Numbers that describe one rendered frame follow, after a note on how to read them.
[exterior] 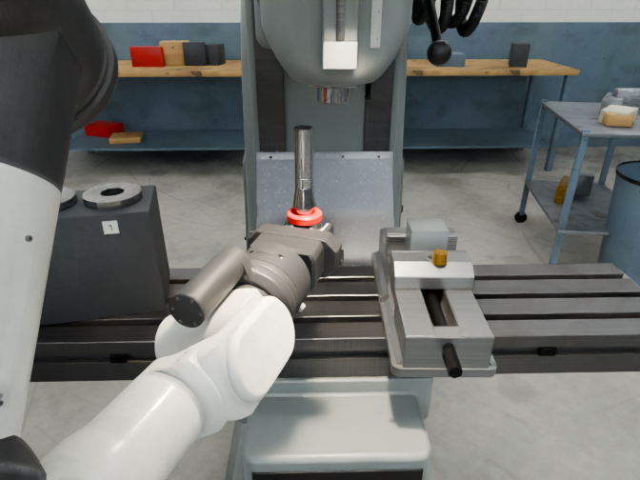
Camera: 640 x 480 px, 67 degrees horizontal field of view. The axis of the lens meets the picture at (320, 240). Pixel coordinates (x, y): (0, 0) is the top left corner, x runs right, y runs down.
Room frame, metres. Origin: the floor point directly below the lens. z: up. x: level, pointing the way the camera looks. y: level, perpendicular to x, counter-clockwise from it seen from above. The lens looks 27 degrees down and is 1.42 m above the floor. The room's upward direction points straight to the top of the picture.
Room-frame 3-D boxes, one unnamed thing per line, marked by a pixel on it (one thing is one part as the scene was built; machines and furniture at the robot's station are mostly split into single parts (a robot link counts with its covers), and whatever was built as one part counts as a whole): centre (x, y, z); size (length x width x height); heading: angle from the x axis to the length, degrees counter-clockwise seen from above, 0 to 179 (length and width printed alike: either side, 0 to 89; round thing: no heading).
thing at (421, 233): (0.72, -0.18, 1.05); 0.06 x 0.05 x 0.06; 89
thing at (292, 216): (0.58, 0.02, 1.16); 0.05 x 0.05 x 0.01
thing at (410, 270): (0.67, -0.18, 1.03); 0.12 x 0.06 x 0.04; 89
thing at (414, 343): (0.69, -0.18, 0.99); 0.35 x 0.15 x 0.11; 179
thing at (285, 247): (0.50, 0.05, 1.12); 0.13 x 0.12 x 0.10; 73
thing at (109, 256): (0.71, 0.38, 1.04); 0.22 x 0.12 x 0.20; 103
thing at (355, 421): (0.72, -0.02, 0.80); 0.50 x 0.35 x 0.12; 1
